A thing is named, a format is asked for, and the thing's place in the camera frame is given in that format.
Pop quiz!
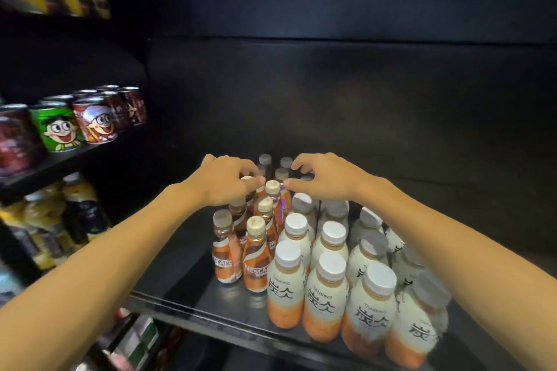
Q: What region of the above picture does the row of yellow dark label bottles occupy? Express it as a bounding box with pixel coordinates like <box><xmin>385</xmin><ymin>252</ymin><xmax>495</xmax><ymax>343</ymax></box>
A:
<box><xmin>0</xmin><ymin>171</ymin><xmax>110</xmax><ymax>271</ymax></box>

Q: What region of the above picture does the black metal drinks rack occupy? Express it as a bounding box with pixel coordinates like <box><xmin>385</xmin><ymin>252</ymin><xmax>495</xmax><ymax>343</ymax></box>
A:
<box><xmin>0</xmin><ymin>0</ymin><xmax>175</xmax><ymax>371</ymax></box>

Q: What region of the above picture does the row of white green cartons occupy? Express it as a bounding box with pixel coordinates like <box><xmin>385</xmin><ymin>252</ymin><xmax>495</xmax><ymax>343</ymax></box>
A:
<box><xmin>100</xmin><ymin>314</ymin><xmax>160</xmax><ymax>371</ymax></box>

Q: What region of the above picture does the group of cartoon drink cans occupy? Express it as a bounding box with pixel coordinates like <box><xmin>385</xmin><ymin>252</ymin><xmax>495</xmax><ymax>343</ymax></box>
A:
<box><xmin>0</xmin><ymin>84</ymin><xmax>149</xmax><ymax>178</ymax></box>

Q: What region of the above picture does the person's right hand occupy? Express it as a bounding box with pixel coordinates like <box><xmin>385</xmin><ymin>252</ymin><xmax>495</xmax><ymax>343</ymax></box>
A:
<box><xmin>283</xmin><ymin>152</ymin><xmax>389</xmax><ymax>205</ymax></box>

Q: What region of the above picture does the person's left hand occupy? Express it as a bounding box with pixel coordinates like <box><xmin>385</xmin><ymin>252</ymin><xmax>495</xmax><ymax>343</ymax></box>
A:
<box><xmin>185</xmin><ymin>154</ymin><xmax>265</xmax><ymax>207</ymax></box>

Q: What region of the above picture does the row of blue drink bottles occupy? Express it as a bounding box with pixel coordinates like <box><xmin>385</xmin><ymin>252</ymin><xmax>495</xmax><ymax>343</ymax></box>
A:
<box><xmin>0</xmin><ymin>261</ymin><xmax>23</xmax><ymax>306</ymax></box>

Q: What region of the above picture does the black shelf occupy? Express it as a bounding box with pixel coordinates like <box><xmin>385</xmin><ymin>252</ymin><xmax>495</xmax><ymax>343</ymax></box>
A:
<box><xmin>126</xmin><ymin>0</ymin><xmax>557</xmax><ymax>371</ymax></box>

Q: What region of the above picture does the person's left forearm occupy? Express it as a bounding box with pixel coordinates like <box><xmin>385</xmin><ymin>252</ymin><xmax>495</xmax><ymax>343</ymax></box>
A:
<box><xmin>0</xmin><ymin>183</ymin><xmax>205</xmax><ymax>371</ymax></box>

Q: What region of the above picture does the person's right forearm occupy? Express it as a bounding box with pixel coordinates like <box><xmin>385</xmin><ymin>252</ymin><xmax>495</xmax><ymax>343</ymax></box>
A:
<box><xmin>370</xmin><ymin>179</ymin><xmax>557</xmax><ymax>371</ymax></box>

